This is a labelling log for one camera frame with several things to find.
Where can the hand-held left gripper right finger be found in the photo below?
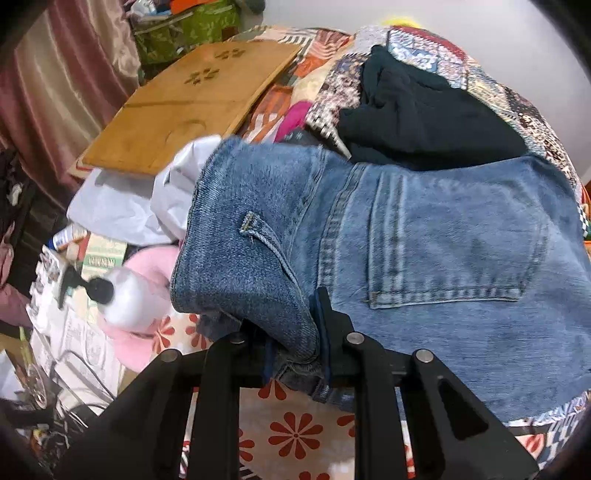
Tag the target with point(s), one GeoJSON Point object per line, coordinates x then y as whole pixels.
{"type": "Point", "coordinates": [319, 323]}

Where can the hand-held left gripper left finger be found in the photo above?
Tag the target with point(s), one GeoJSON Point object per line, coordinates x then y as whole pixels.
{"type": "Point", "coordinates": [221, 374]}

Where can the blue denim pants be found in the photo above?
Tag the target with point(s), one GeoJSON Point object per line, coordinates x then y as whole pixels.
{"type": "Point", "coordinates": [415, 258]}

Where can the red flower printed sheet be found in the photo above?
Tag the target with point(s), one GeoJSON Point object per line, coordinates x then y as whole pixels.
{"type": "Point", "coordinates": [291, 434]}

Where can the white pump bottle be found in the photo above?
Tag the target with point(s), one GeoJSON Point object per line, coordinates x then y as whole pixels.
{"type": "Point", "coordinates": [134, 295]}

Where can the pink plush pillow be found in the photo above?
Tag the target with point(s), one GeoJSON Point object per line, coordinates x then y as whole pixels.
{"type": "Point", "coordinates": [147, 277]}

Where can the pile of printed papers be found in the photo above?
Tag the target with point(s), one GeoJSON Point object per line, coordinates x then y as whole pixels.
{"type": "Point", "coordinates": [74, 332]}

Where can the green printed book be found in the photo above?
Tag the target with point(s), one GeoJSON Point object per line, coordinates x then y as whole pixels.
{"type": "Point", "coordinates": [104, 258]}

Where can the white cloth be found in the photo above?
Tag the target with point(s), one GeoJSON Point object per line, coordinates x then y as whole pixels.
{"type": "Point", "coordinates": [134, 207]}

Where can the small white tube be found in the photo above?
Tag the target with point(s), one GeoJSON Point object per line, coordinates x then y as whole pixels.
{"type": "Point", "coordinates": [67, 237]}

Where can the magenta cloth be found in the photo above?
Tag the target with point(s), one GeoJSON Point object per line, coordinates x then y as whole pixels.
{"type": "Point", "coordinates": [295, 117]}

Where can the orange geometric printed blanket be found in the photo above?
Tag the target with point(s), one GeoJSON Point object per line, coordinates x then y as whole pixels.
{"type": "Point", "coordinates": [277, 106]}

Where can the dark folded garment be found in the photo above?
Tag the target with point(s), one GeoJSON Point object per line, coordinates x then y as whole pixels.
{"type": "Point", "coordinates": [415, 120]}

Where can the wooden lap board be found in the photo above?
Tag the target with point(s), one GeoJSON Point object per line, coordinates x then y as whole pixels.
{"type": "Point", "coordinates": [184, 115]}

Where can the black bag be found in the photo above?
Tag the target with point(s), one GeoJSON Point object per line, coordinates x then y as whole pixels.
{"type": "Point", "coordinates": [18, 207]}

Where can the patchwork quilt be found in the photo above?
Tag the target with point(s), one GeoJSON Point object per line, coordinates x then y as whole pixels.
{"type": "Point", "coordinates": [521, 101]}

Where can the yellow plush object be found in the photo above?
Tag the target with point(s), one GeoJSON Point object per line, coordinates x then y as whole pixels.
{"type": "Point", "coordinates": [401, 21]}

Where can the green patterned bag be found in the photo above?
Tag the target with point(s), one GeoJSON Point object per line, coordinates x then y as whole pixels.
{"type": "Point", "coordinates": [198, 27]}

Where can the pink satin curtain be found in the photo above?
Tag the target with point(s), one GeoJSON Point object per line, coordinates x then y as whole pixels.
{"type": "Point", "coordinates": [55, 78]}

